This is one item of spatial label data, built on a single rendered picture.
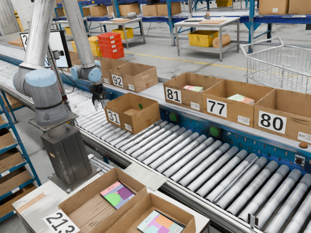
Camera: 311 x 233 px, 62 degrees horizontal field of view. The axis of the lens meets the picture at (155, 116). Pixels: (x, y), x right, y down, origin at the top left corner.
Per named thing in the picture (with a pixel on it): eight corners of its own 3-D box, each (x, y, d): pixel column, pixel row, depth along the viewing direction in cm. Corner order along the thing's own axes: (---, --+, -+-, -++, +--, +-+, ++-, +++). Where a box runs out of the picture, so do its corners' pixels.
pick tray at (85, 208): (62, 218, 140) (56, 205, 135) (118, 178, 162) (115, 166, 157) (90, 250, 121) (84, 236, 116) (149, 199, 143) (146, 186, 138)
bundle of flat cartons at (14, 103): (0, 103, 532) (-3, 97, 525) (24, 95, 554) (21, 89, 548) (6, 113, 480) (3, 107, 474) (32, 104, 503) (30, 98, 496)
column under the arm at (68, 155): (68, 194, 156) (50, 149, 140) (47, 178, 172) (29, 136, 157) (102, 170, 172) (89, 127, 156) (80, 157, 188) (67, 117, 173)
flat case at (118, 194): (118, 212, 136) (118, 210, 135) (100, 194, 149) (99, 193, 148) (139, 197, 143) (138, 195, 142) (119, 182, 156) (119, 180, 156)
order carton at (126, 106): (106, 121, 232) (102, 104, 224) (132, 108, 248) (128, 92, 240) (135, 135, 205) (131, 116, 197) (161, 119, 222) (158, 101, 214)
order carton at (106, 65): (91, 80, 300) (88, 65, 292) (112, 71, 316) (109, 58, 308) (111, 86, 273) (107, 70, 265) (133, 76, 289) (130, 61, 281)
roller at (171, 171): (160, 180, 163) (159, 173, 161) (209, 140, 192) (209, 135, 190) (166, 183, 160) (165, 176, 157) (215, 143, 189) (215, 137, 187)
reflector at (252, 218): (246, 229, 121) (247, 213, 116) (247, 228, 122) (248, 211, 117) (257, 236, 118) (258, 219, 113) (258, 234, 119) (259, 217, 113)
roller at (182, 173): (168, 184, 159) (167, 178, 156) (217, 143, 188) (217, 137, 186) (174, 187, 155) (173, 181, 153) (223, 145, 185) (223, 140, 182)
